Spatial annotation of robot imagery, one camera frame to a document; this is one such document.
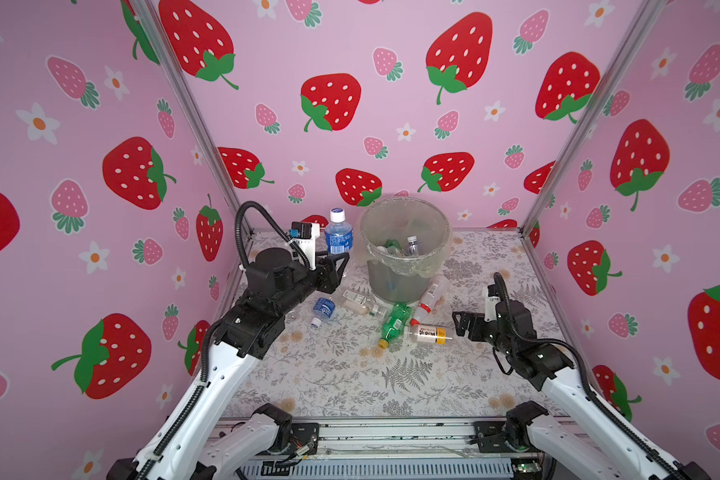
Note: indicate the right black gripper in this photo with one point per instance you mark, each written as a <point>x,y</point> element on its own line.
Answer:
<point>473,331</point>

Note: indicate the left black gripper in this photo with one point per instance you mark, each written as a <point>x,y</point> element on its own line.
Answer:
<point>326,280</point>

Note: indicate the clear bottle blue label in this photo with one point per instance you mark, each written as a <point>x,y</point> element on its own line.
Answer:
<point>338,232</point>

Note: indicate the green bottle yellow cap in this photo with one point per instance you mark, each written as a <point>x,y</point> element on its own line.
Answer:
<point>393,247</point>

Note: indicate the bottle yellow white label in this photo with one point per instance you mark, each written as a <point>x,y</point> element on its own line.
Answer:
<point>430,334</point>

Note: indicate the white bottle red cap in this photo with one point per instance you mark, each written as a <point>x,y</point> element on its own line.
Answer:
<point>429,299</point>

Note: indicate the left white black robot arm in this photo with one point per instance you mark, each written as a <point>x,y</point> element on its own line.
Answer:
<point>233,347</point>

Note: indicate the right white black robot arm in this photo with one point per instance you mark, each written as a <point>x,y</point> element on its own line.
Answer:
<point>614,448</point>

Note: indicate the grey mesh waste bin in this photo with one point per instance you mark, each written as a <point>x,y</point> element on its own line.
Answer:
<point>395,288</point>

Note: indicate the Pocari Sweat bottle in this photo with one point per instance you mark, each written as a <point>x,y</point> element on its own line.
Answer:
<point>322,311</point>

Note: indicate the clear bottle white green label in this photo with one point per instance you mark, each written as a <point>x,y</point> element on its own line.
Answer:
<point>363,305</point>

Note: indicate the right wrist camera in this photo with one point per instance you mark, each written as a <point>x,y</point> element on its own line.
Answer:
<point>491,300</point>

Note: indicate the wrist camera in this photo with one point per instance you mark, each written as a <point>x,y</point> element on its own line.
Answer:
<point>305,235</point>
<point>491,300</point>

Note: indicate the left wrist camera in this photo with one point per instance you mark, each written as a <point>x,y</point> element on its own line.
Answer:
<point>305,235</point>

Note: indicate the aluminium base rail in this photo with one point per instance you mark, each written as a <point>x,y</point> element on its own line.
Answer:
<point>418,448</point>

